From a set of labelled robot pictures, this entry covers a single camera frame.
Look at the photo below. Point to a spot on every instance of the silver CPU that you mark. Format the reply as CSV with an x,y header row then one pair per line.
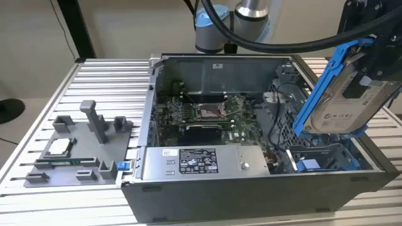
x,y
59,147

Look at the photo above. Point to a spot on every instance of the CPU socket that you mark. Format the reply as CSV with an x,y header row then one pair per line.
x,y
210,110

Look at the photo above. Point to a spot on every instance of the silver power supply unit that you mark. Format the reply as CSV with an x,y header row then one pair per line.
x,y
201,161

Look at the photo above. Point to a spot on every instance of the grey parts rack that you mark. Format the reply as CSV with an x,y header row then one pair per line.
x,y
91,150

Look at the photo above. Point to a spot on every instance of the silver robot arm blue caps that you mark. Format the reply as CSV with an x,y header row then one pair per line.
x,y
207,35

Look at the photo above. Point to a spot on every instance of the hard disk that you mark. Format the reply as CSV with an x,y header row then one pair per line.
x,y
344,110
309,164

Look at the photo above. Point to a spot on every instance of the black upright post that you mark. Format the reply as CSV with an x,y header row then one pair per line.
x,y
78,28

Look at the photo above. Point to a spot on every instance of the green motherboard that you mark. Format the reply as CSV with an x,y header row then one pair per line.
x,y
242,117

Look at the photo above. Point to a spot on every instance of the blue case latch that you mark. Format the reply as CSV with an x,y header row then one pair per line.
x,y
123,165

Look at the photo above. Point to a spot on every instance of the black round stand base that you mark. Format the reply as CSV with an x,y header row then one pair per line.
x,y
11,110

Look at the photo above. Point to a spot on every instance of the open grey PC case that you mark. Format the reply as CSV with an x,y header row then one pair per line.
x,y
219,202

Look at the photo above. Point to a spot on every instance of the black graphics card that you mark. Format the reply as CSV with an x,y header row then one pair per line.
x,y
202,134

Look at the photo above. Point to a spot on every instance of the green RAM stick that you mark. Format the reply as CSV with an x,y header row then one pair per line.
x,y
71,161

